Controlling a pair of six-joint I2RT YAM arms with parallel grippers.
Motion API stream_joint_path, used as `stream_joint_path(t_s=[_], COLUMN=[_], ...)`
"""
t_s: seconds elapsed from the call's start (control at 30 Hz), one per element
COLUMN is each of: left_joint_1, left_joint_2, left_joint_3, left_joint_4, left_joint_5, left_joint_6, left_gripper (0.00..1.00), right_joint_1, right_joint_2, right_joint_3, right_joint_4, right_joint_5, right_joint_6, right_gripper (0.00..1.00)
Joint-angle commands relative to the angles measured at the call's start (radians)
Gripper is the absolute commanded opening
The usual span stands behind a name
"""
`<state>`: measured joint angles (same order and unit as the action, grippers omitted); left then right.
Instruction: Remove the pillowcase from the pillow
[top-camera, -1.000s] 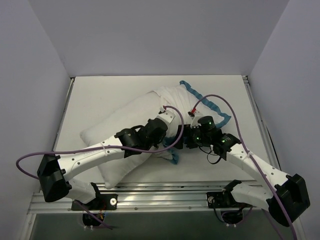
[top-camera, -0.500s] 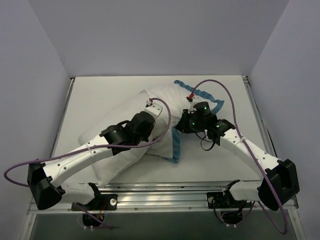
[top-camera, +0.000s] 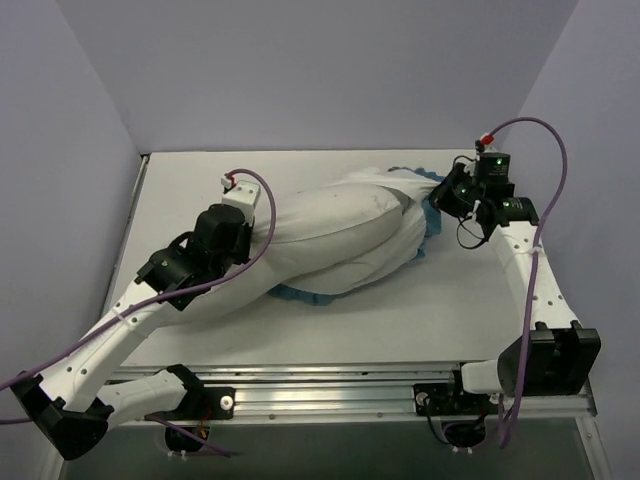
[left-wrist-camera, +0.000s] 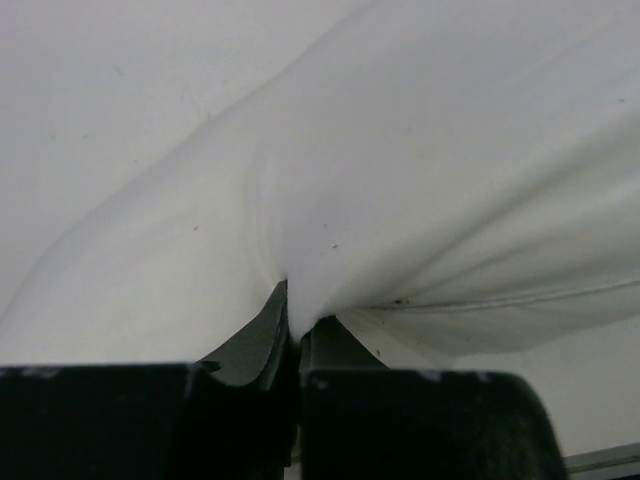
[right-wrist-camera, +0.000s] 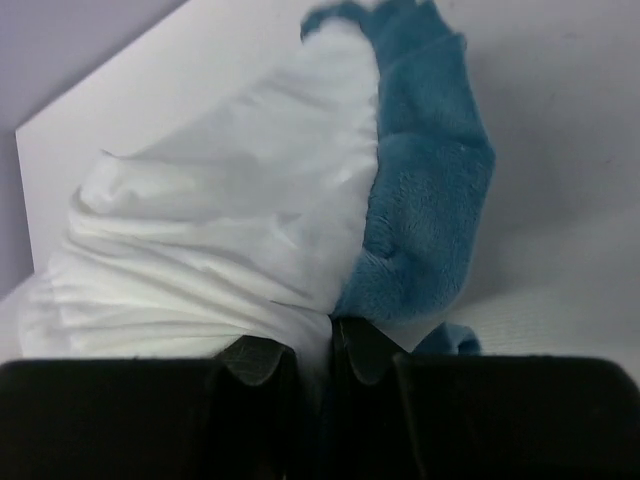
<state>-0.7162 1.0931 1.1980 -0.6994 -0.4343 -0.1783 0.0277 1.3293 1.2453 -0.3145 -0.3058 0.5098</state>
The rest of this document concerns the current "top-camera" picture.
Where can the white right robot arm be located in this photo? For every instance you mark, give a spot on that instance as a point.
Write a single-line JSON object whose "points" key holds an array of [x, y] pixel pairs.
{"points": [[579, 347]]}

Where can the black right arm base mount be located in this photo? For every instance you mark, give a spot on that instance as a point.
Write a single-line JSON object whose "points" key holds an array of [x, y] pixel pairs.
{"points": [[440, 399]]}

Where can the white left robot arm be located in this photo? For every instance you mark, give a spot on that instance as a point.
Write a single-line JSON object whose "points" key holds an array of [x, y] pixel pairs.
{"points": [[170, 280]]}

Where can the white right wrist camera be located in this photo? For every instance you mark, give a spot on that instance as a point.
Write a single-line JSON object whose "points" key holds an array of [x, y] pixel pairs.
{"points": [[483, 143]]}

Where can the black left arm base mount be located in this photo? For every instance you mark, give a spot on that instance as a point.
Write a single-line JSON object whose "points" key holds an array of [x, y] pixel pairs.
{"points": [[215, 402]]}

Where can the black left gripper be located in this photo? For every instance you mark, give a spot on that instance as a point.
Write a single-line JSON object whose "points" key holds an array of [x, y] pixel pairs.
{"points": [[240, 240]]}

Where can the white pillow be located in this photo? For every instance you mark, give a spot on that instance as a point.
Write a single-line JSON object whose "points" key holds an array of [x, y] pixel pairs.
{"points": [[318, 233]]}

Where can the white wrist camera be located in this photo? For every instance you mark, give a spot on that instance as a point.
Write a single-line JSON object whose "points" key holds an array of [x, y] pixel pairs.
{"points": [[483, 143], [242, 195]]}

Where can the blue houndstooth pillow with pillowcase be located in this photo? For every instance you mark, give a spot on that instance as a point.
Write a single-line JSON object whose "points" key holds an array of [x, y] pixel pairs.
{"points": [[420, 221]]}

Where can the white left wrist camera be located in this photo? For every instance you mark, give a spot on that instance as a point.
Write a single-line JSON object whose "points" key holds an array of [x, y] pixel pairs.
{"points": [[242, 195]]}

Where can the aluminium front rail frame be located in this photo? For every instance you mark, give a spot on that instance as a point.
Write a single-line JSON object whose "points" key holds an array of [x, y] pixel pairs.
{"points": [[283, 393]]}

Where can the aluminium left side rail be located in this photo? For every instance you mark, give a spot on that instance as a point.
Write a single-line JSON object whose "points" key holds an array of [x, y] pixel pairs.
{"points": [[138, 184]]}

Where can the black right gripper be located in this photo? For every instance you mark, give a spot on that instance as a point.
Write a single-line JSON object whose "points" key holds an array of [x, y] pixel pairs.
{"points": [[442, 195]]}

